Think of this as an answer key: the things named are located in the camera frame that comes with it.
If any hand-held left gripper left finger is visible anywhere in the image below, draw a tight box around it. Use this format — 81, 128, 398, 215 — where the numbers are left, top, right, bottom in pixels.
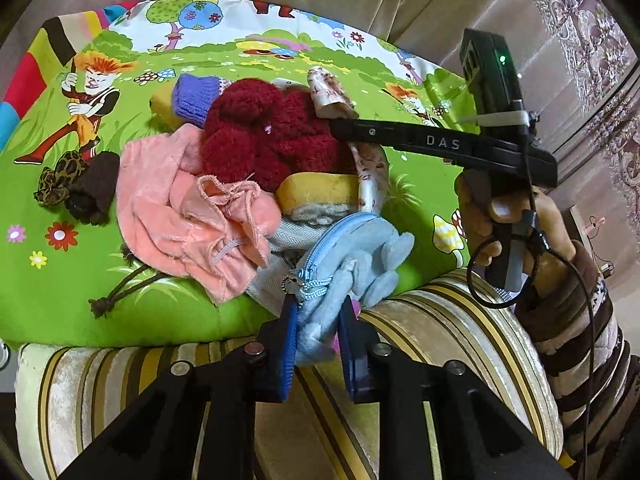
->
57, 290, 302, 480

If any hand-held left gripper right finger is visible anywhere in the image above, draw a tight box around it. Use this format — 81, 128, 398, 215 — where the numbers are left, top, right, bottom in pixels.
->
337, 300, 576, 480

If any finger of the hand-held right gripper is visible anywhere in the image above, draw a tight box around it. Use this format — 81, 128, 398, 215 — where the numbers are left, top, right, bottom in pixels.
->
327, 117, 502, 166

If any white floral print cloth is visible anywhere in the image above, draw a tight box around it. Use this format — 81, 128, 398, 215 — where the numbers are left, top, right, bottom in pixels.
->
306, 66, 391, 212

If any light blue plush pouch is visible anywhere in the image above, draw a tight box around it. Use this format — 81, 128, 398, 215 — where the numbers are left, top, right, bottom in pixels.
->
285, 211, 416, 367

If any grey drawstring pouch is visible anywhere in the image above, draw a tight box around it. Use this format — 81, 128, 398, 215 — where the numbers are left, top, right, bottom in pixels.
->
87, 217, 341, 319

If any pink plush towel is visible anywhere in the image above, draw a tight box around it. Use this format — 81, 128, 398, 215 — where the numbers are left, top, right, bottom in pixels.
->
116, 124, 284, 306

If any person's right forearm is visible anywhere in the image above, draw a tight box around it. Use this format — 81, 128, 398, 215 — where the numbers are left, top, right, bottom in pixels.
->
515, 240, 640, 477

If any person's right hand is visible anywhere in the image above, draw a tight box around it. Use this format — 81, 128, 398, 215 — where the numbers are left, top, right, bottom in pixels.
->
455, 167, 577, 307

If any pink lace curtain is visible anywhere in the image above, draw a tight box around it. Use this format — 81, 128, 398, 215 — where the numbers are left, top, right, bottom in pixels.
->
492, 0, 640, 242

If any yellow plush slipper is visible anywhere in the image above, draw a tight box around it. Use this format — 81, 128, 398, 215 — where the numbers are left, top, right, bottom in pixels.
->
275, 172, 364, 224

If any striped velvet cushion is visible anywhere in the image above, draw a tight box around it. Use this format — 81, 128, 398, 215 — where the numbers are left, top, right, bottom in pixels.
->
15, 267, 567, 480

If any dark red knitted hat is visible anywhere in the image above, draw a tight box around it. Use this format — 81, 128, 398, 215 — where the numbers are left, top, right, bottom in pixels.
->
200, 79, 359, 194

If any purple knitted cloth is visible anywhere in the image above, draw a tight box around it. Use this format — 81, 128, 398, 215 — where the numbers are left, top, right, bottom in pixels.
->
172, 74, 234, 129

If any yellow sponge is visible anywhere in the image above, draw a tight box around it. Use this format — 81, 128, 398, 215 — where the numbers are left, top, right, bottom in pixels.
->
150, 82, 201, 131

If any cartoon printed blanket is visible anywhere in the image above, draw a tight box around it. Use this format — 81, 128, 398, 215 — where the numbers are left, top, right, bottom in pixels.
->
0, 0, 482, 352

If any leopard print scrunchie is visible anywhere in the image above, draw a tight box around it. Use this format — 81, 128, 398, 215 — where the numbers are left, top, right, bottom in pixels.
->
32, 152, 94, 207

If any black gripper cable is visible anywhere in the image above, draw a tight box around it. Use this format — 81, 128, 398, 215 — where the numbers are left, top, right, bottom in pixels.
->
467, 110, 601, 480

